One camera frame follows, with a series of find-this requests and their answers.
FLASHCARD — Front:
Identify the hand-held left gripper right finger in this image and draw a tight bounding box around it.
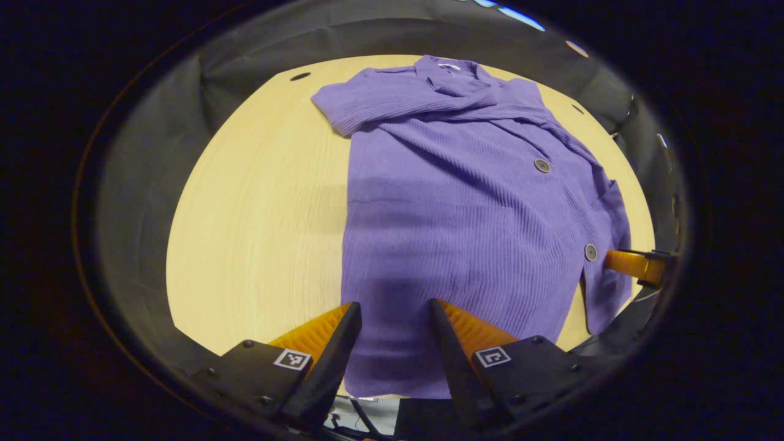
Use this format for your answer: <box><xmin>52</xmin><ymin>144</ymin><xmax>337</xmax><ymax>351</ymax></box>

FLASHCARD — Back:
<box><xmin>429</xmin><ymin>298</ymin><xmax>607</xmax><ymax>429</ymax></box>

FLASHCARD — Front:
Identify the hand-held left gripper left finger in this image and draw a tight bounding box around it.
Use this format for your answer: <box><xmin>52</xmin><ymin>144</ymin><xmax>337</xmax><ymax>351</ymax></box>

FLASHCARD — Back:
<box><xmin>193</xmin><ymin>301</ymin><xmax>362</xmax><ymax>429</ymax></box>

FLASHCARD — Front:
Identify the purple knit cardigan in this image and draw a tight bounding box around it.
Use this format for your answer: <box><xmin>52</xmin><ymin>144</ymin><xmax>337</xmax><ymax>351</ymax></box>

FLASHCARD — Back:
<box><xmin>311</xmin><ymin>55</ymin><xmax>633</xmax><ymax>400</ymax></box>

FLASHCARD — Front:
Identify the black cable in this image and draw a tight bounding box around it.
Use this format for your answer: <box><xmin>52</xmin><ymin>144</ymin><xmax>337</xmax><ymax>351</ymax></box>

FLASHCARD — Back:
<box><xmin>334</xmin><ymin>397</ymin><xmax>393</xmax><ymax>439</ymax></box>

